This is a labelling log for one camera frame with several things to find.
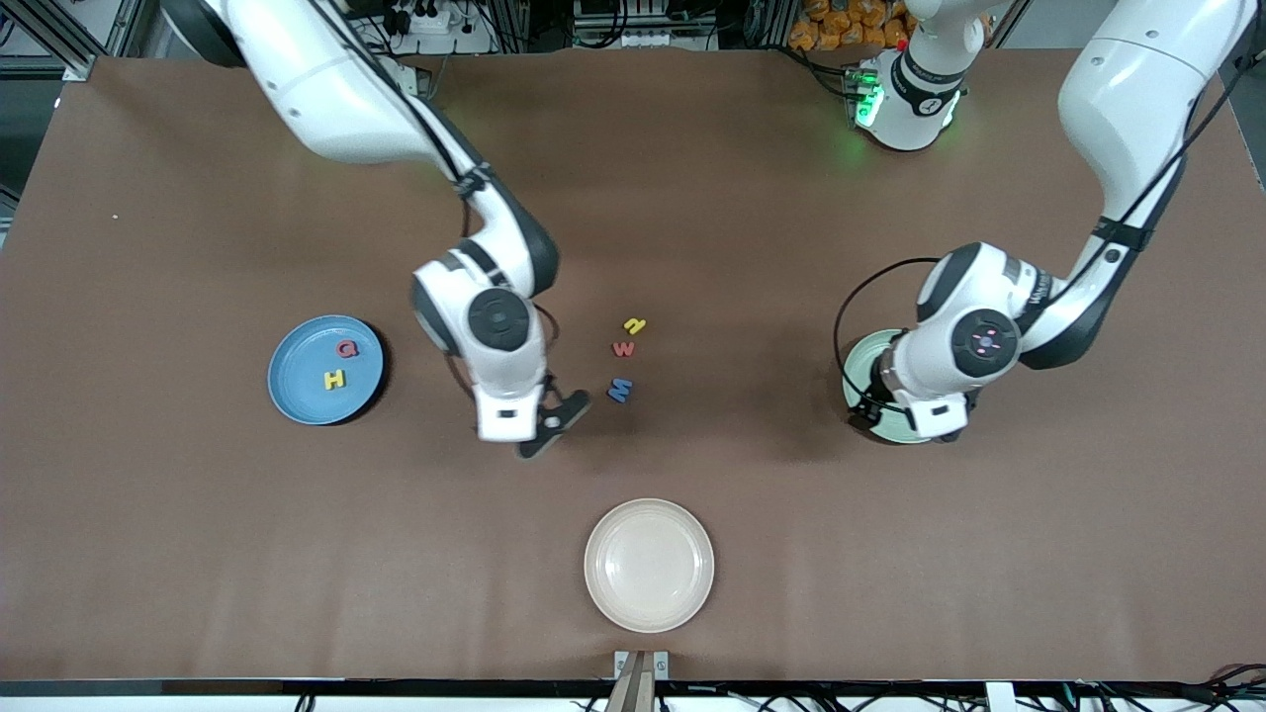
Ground green plate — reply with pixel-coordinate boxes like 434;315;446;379
842;329;937;446

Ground cream plate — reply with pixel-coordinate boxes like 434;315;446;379
584;498;715;634

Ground blue plate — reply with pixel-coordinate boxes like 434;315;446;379
267;315;385;426

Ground brown table cover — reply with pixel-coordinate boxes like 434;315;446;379
0;49;1266;685

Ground orange snack bags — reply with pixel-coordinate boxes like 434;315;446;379
788;0;916;53

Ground white power strip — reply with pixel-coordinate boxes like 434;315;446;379
381;3;453;37

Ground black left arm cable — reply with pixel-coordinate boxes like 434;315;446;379
833;258;943;421

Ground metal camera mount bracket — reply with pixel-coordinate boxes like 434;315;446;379
605;650;671;712

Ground tangled floor cables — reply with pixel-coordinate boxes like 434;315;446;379
1063;663;1266;712

